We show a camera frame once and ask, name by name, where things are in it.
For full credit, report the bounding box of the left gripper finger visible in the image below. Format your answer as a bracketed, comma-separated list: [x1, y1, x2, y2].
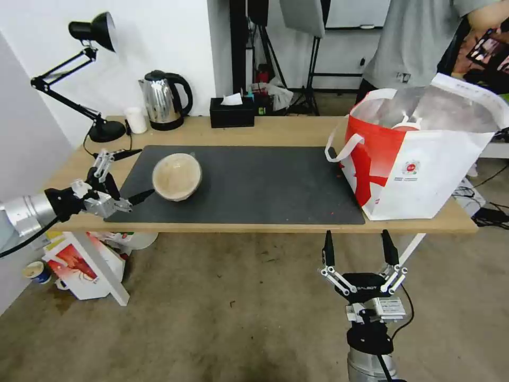
[115, 188, 155, 214]
[93, 147, 143, 178]

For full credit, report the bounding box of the red white takeout bag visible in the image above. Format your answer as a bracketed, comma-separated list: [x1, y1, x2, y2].
[324, 72, 509, 222]

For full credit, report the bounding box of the blue paper cup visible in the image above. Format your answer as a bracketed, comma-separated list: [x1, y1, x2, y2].
[22, 261, 53, 285]

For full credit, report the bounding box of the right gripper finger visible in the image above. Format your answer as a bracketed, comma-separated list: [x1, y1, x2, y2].
[318, 229, 353, 296]
[380, 229, 409, 296]

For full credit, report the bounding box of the smartphone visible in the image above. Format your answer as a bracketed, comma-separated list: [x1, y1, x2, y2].
[464, 27, 509, 73]

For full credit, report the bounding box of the clear plastic bag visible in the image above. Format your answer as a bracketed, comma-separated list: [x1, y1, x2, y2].
[249, 76, 294, 113]

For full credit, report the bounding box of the black desk mat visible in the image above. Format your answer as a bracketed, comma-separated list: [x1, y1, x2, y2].
[103, 144, 366, 225]

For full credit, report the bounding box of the black cable bundle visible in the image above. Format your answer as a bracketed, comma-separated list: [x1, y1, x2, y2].
[452, 175, 509, 230]

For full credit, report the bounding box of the black tissue box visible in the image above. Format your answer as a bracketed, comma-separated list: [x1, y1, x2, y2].
[209, 96, 256, 129]

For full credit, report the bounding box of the wooden table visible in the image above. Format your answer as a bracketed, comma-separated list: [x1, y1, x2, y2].
[47, 114, 479, 307]

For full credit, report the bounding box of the red white printed bag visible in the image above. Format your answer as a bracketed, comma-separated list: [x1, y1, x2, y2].
[41, 230, 159, 301]

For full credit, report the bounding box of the person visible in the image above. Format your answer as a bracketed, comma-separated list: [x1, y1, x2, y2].
[355, 0, 509, 109]

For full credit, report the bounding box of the white paper cup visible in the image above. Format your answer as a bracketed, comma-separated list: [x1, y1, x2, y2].
[125, 106, 149, 134]

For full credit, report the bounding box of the grey softbox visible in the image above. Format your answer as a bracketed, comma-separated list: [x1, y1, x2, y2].
[278, 0, 328, 39]

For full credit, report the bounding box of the black light stand tripod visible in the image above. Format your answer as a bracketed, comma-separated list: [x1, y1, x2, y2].
[245, 0, 323, 117]

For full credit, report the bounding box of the steel electric kettle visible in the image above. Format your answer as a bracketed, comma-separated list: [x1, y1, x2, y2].
[138, 70, 194, 132]

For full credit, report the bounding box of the beige paper bowl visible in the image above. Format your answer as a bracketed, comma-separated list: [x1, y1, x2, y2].
[152, 152, 203, 203]

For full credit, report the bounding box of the black desk lamp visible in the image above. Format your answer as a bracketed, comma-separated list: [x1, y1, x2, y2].
[30, 11, 128, 144]

